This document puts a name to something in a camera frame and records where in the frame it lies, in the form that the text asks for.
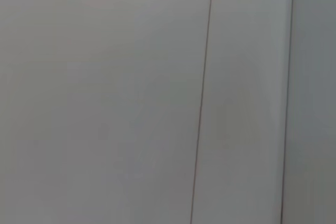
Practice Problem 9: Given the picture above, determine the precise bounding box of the white partition panel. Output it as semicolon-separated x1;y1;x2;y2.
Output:
0;0;295;224

